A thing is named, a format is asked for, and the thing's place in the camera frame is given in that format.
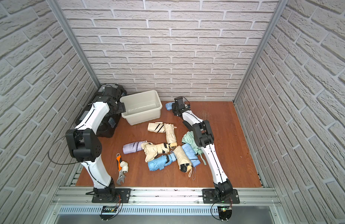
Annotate white plastic storage box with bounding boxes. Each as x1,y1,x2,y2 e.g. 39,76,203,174
120,90,162,126

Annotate lilac umbrella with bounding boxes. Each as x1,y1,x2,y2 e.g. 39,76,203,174
123,141,147,155

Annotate light blue umbrella front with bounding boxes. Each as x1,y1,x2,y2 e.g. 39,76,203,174
148,153,176,171

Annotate beige umbrella black stripes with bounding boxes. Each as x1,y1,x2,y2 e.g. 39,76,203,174
147,122,166,133

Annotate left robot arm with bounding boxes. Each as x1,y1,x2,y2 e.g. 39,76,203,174
66,84,126,202

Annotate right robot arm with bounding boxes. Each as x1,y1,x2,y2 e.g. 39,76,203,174
172,97,234,201

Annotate mint green umbrella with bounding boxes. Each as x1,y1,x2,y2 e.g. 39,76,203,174
182,131,207,166

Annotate periwinkle blue umbrella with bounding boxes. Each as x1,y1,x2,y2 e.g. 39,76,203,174
182,143,200,167

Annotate black grey toolbox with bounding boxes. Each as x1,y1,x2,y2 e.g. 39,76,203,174
75,84,127,138

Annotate white pipe fitting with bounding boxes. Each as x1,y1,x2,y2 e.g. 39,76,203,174
120,161,129,174

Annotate left circuit board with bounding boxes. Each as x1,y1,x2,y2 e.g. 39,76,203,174
101,206,120,216

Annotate circuit board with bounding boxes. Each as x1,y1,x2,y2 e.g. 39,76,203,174
217,206,233,222
101,206,120,216

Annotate right circuit board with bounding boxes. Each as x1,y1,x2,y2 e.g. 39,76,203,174
217,206,233,222

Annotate beige umbrella black handle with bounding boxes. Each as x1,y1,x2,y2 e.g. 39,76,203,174
173,146,197,180

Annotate orange handled wrench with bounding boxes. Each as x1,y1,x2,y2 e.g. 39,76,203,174
116,153,126,185

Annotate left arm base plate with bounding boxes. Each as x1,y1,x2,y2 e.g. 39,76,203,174
90,188,131,203

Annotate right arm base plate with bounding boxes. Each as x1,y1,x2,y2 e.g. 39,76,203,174
202,189,240,204

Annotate aluminium front rail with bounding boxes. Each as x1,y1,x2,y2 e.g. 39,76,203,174
52,187,282,206

